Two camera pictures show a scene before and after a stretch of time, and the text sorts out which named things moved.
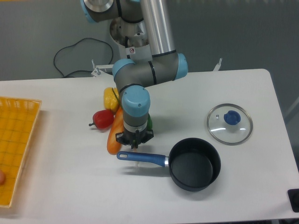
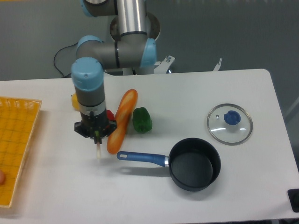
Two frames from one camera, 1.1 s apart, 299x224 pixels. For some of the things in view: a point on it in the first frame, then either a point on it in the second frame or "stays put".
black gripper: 134,138 to 89,124
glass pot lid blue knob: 230,124 stays put
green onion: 148,119 to 96,134
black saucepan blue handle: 195,163 stays put
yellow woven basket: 17,118 stays put
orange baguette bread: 113,146 stays put
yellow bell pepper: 110,101 to 75,102
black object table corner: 294,196 stays put
